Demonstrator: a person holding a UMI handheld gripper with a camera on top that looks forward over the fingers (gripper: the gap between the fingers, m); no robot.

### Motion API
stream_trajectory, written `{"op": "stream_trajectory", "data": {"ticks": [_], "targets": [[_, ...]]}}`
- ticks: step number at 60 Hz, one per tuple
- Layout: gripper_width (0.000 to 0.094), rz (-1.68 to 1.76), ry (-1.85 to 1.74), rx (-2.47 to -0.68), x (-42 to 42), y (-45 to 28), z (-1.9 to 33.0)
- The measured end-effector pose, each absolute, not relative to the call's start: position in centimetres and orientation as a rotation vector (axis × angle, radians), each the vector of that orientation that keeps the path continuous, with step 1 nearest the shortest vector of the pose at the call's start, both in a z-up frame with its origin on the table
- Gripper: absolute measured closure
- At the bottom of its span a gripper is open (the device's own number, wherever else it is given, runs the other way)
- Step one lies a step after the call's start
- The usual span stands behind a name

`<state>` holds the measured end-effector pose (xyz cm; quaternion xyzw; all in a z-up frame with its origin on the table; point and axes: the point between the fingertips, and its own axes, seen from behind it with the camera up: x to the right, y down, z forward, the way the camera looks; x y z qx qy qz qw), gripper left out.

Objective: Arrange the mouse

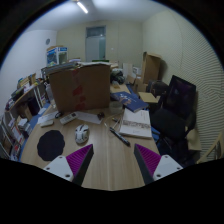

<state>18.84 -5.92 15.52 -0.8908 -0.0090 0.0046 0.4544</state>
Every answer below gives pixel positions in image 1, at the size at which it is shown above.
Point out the blue hardcover book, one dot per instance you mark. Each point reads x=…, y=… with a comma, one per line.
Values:
x=130, y=102

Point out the wooden bookshelf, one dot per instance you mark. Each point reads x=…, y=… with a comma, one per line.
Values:
x=25, y=102

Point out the door with window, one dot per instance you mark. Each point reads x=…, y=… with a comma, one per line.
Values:
x=95, y=45

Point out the round black mouse pad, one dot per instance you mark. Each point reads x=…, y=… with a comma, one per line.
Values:
x=50, y=145

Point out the white paper sheet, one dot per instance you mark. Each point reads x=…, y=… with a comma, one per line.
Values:
x=88, y=117

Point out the small white box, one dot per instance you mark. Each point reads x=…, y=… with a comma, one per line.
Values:
x=47, y=123

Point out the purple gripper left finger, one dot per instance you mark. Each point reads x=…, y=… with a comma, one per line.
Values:
x=72, y=167

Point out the white open book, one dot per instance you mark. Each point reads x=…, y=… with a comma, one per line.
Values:
x=136, y=124

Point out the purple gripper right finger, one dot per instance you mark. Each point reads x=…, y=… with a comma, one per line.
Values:
x=153, y=166

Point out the white computer mouse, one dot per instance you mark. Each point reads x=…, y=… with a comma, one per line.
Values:
x=81, y=134

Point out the large brown cardboard box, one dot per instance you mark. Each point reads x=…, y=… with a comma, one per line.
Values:
x=83, y=88

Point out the black office chair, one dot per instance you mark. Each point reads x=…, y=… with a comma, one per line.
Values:
x=176, y=115

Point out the small black object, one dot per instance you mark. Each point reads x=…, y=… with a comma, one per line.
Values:
x=100, y=115

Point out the blue white display fridge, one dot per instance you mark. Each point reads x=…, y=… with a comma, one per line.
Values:
x=57, y=56

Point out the tall cardboard box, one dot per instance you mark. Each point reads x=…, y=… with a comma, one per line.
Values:
x=150, y=67

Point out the black marker pen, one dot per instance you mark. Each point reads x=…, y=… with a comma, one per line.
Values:
x=126, y=142

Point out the ceiling light tube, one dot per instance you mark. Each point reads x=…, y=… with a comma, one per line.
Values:
x=82, y=7

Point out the white remote control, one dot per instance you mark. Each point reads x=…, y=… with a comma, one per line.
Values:
x=68, y=118

